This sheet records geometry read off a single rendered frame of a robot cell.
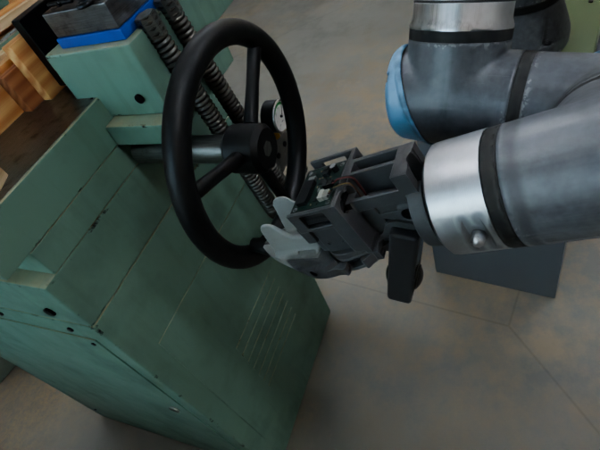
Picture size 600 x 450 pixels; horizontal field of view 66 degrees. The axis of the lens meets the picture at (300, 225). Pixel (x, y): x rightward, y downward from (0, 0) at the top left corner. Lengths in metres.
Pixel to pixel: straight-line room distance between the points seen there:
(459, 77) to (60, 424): 1.46
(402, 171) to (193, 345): 0.54
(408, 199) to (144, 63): 0.33
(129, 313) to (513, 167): 0.53
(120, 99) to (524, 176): 0.46
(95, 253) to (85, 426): 0.99
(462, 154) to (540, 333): 0.97
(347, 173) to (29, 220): 0.35
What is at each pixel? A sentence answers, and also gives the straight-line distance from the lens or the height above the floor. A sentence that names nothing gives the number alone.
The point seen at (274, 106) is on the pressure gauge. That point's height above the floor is 0.69.
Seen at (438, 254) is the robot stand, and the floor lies 0.09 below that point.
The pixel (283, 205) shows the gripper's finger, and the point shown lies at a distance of 0.47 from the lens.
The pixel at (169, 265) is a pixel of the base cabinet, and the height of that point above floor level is 0.65.
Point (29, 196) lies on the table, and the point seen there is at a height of 0.88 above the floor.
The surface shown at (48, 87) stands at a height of 0.91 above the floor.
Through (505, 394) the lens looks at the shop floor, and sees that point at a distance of 1.21.
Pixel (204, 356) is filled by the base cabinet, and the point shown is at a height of 0.47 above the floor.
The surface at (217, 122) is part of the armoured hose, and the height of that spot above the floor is 0.82.
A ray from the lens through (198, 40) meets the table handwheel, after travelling 0.49.
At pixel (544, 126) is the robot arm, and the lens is 0.33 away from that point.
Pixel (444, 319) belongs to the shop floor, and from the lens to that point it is 1.29.
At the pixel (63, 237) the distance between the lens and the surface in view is 0.60.
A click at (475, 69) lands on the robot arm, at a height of 0.89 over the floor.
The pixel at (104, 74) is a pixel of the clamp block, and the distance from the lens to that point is 0.60.
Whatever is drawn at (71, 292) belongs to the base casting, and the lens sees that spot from 0.62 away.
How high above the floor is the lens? 1.13
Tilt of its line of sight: 45 degrees down
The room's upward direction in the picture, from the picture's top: 25 degrees counter-clockwise
